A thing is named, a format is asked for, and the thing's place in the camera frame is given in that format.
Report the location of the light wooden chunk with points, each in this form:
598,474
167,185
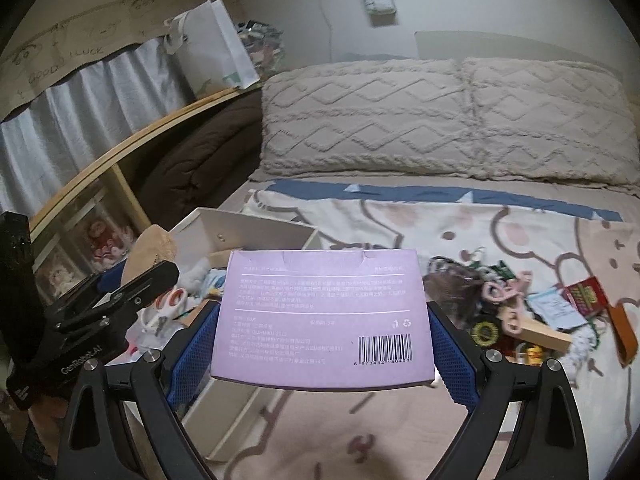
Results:
218,259

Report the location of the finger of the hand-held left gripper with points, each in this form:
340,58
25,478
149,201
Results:
150,285
112,282

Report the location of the grey curtain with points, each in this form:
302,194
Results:
90,115

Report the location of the purple box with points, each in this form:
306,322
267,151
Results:
320,320

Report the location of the printed blanket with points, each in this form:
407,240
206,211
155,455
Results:
350,410

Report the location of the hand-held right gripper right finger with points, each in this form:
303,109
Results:
452,360

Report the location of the plush doll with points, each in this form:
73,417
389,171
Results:
107,245

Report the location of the beige textured pillow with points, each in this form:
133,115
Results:
555,120
365,120

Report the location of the beige drawn banner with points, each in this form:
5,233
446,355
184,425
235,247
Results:
90,45

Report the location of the shiny patterned gift bag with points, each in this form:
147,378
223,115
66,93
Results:
260,50

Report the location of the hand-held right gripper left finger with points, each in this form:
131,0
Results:
192,360

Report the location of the white orange scissors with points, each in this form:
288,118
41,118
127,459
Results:
170,305

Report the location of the brown blanket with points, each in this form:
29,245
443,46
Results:
210,155

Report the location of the rectangular wooden block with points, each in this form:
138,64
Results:
547,340

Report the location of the red packet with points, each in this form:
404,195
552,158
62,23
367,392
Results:
585,297

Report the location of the white paper bag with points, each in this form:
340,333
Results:
215,45

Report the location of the wooden shelf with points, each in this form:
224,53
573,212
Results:
125,150

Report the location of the cream shoe box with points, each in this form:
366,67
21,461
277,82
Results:
250,230

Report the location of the brown leather case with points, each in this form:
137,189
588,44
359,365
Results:
625,335

